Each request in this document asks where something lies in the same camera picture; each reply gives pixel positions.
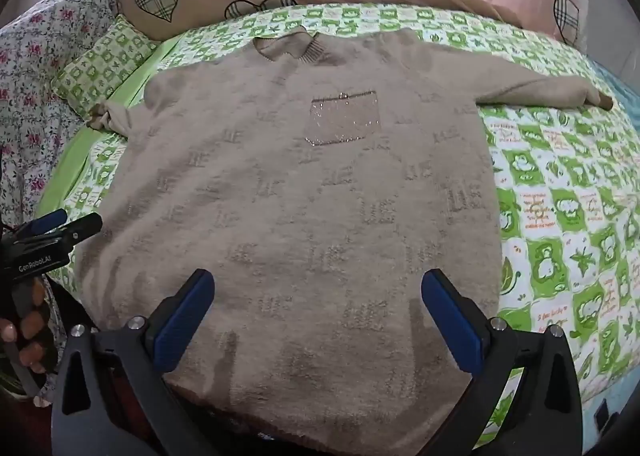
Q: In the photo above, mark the person's left hand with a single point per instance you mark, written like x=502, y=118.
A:
x=31, y=325

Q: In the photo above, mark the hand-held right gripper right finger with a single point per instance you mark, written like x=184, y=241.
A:
x=452, y=326

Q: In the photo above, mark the green printed bed sheet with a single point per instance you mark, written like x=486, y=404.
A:
x=575, y=236

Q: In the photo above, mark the floral blanket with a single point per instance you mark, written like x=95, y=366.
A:
x=30, y=86

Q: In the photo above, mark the small black object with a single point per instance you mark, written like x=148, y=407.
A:
x=602, y=415

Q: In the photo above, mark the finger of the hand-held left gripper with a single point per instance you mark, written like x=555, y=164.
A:
x=82, y=228
x=47, y=222

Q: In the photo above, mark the green printed pillow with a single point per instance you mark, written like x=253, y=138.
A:
x=100, y=66

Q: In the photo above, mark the beige knit sweater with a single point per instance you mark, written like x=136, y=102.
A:
x=300, y=236

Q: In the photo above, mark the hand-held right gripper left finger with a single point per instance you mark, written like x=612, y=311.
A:
x=182, y=321

